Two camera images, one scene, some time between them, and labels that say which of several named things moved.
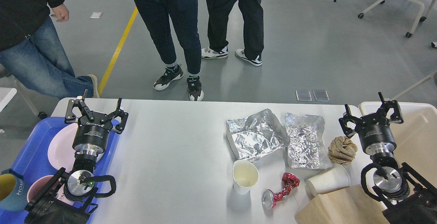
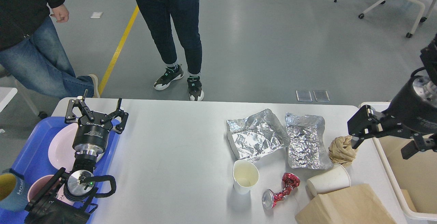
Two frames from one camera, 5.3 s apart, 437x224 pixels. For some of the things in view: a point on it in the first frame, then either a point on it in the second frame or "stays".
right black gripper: (375, 134) to (410, 113)
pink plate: (60, 151) stays
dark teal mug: (13, 195) stays
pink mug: (40, 184) stays
